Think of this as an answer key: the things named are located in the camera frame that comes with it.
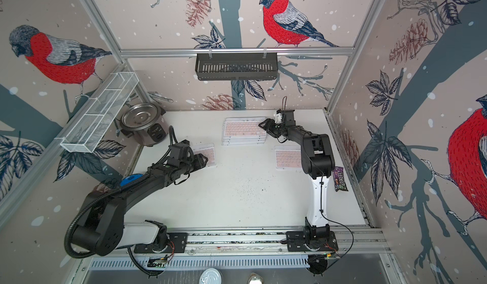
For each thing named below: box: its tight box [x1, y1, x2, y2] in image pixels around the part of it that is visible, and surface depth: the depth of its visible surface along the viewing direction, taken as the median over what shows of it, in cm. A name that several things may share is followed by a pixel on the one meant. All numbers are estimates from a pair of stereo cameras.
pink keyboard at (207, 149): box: [192, 142, 215, 167], surface depth 105 cm
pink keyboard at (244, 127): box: [223, 116, 267, 137], surface depth 110 cm
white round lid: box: [198, 268, 223, 284], surface depth 63 cm
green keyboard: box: [221, 135, 267, 146], surface depth 106 cm
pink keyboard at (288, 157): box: [274, 145, 303, 170], surface depth 100 cm
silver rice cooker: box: [119, 102, 169, 147], surface depth 100 cm
